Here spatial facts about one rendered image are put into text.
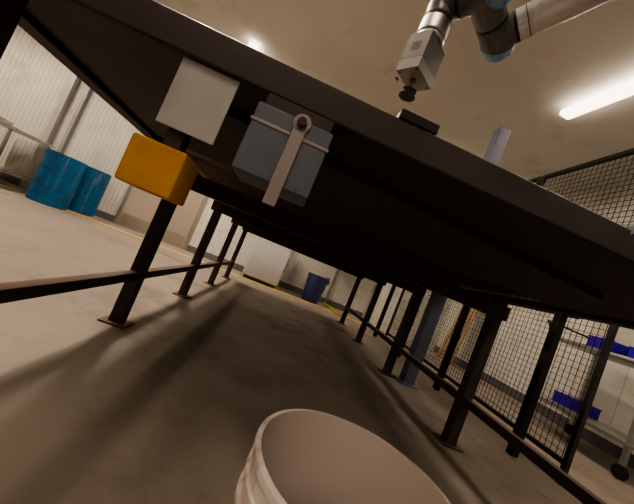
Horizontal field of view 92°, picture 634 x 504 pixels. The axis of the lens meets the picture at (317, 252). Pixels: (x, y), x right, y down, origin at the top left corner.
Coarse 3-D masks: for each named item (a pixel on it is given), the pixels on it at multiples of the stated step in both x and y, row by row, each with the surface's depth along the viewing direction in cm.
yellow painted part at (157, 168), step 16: (128, 144) 48; (144, 144) 48; (160, 144) 49; (176, 144) 52; (128, 160) 48; (144, 160) 48; (160, 160) 49; (176, 160) 49; (192, 160) 52; (128, 176) 48; (144, 176) 48; (160, 176) 49; (176, 176) 49; (192, 176) 55; (160, 192) 49; (176, 192) 51
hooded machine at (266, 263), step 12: (264, 240) 547; (252, 252) 544; (264, 252) 548; (276, 252) 551; (288, 252) 555; (252, 264) 544; (264, 264) 548; (276, 264) 551; (252, 276) 545; (264, 276) 548; (276, 276) 552
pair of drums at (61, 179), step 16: (48, 160) 434; (64, 160) 439; (48, 176) 433; (64, 176) 443; (80, 176) 464; (96, 176) 499; (32, 192) 431; (48, 192) 436; (64, 192) 449; (80, 192) 491; (96, 192) 506; (64, 208) 459; (80, 208) 495; (96, 208) 521
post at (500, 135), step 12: (504, 132) 271; (492, 144) 273; (504, 144) 271; (492, 156) 270; (432, 300) 265; (444, 300) 263; (432, 312) 262; (420, 324) 268; (432, 324) 262; (420, 336) 261; (420, 348) 260; (408, 360) 263; (420, 360) 260; (408, 372) 259; (408, 384) 258
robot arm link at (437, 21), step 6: (432, 12) 77; (438, 12) 76; (426, 18) 77; (432, 18) 76; (438, 18) 76; (444, 18) 76; (420, 24) 79; (426, 24) 77; (432, 24) 76; (438, 24) 76; (444, 24) 76; (450, 24) 78; (438, 30) 77; (444, 30) 77; (444, 36) 78
